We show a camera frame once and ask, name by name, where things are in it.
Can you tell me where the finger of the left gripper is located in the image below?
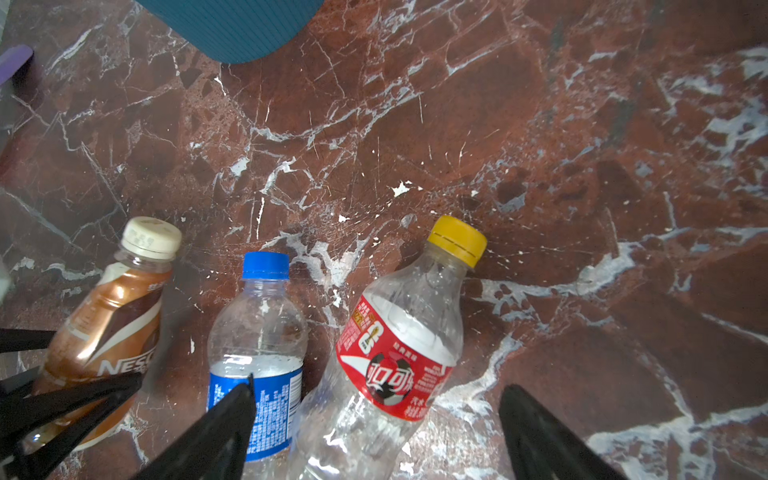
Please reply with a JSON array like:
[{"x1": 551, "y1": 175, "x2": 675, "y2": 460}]
[{"x1": 0, "y1": 327, "x2": 145, "y2": 480}]

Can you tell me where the blue label water bottle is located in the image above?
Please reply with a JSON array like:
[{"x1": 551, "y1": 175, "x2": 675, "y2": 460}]
[{"x1": 207, "y1": 251, "x2": 308, "y2": 479}]

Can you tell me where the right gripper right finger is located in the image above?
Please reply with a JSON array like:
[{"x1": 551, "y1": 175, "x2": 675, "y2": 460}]
[{"x1": 499, "y1": 384, "x2": 624, "y2": 479}]

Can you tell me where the brown coffee bottle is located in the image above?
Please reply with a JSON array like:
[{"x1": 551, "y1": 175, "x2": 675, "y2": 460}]
[{"x1": 23, "y1": 216, "x2": 184, "y2": 452}]

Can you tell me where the purple toy shovel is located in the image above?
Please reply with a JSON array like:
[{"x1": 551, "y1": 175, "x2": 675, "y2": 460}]
[{"x1": 0, "y1": 44, "x2": 34, "y2": 86}]

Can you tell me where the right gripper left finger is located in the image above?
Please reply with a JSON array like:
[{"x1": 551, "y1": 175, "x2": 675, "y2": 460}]
[{"x1": 134, "y1": 381, "x2": 256, "y2": 480}]

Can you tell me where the teal bin with yellow rim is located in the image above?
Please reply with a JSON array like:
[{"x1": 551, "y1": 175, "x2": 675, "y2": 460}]
[{"x1": 138, "y1": 0, "x2": 323, "y2": 64}]

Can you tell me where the red label bottle yellow cap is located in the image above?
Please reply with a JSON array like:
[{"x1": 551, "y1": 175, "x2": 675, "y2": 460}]
[{"x1": 283, "y1": 216, "x2": 487, "y2": 479}]

